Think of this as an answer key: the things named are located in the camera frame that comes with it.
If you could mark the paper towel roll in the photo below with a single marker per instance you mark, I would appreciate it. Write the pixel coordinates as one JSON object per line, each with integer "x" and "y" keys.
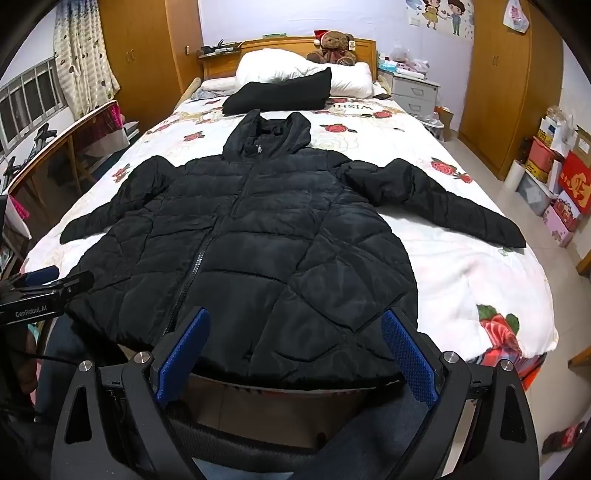
{"x": 513, "y": 175}

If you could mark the wooden wardrobe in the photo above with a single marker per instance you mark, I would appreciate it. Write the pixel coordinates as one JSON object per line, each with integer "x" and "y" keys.
{"x": 147, "y": 55}
{"x": 503, "y": 83}

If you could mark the black pillow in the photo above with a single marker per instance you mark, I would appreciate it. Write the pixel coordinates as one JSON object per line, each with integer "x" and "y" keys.
{"x": 277, "y": 94}

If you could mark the white hanging bag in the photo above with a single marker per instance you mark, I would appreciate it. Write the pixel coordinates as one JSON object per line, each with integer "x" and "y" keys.
{"x": 515, "y": 16}

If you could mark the black puffer jacket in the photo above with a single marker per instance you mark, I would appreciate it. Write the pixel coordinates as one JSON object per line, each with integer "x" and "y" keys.
{"x": 277, "y": 230}

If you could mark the pink floral box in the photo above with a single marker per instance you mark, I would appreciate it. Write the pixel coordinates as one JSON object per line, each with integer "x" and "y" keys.
{"x": 561, "y": 221}

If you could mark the white basket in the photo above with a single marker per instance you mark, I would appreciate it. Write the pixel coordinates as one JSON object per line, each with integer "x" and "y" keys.
{"x": 435, "y": 125}

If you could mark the red plastic bin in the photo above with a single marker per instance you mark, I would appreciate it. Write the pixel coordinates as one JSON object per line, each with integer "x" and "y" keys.
{"x": 542, "y": 159}

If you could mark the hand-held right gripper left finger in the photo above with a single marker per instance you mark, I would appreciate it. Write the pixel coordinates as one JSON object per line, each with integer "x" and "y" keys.
{"x": 183, "y": 353}

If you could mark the person's legs in jeans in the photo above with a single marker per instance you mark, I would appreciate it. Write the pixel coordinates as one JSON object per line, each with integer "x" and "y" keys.
{"x": 369, "y": 429}

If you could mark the white pillow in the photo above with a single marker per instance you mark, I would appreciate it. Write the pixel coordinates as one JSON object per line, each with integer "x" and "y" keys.
{"x": 277, "y": 64}

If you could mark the cardboard box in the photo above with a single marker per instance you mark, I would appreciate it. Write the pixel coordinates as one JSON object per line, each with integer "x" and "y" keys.
{"x": 447, "y": 122}

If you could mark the window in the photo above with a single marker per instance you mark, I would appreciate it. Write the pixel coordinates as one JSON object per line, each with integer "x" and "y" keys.
{"x": 27, "y": 99}

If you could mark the clear storage bin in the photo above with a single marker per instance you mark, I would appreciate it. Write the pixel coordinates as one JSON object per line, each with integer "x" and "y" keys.
{"x": 533, "y": 194}

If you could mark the wooden headboard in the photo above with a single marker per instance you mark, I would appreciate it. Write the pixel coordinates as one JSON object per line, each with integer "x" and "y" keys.
{"x": 277, "y": 44}

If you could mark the wall poster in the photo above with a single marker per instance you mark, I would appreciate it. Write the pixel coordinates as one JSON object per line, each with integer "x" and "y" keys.
{"x": 443, "y": 14}

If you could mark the grey nightstand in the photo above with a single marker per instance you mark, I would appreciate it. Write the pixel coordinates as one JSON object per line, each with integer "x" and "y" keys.
{"x": 413, "y": 94}

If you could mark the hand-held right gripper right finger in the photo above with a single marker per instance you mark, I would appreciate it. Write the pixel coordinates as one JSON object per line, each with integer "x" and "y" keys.
{"x": 411, "y": 355}

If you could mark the patterned curtain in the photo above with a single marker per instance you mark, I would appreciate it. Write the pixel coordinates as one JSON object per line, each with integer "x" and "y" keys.
{"x": 85, "y": 55}

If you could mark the wooden table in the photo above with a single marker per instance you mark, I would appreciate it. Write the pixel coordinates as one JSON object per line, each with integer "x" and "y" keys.
{"x": 51, "y": 175}

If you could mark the clutter on nightstand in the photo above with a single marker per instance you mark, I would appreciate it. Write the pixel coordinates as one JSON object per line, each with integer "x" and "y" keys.
{"x": 401, "y": 62}

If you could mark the white floral blanket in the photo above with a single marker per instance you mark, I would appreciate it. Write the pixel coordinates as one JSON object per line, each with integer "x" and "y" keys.
{"x": 461, "y": 277}

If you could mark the dark red slippers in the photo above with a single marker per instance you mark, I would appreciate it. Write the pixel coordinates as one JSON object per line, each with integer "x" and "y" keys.
{"x": 563, "y": 438}

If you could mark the brown teddy bear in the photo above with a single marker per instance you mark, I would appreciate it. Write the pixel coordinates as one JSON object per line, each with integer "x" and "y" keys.
{"x": 333, "y": 46}

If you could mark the white carton box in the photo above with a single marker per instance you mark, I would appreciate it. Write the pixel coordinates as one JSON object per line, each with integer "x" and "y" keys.
{"x": 554, "y": 129}

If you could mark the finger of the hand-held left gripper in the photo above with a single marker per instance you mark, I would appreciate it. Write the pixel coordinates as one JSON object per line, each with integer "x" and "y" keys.
{"x": 41, "y": 274}
{"x": 76, "y": 284}

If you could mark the red gift box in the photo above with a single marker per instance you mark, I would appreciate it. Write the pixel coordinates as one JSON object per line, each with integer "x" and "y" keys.
{"x": 576, "y": 182}

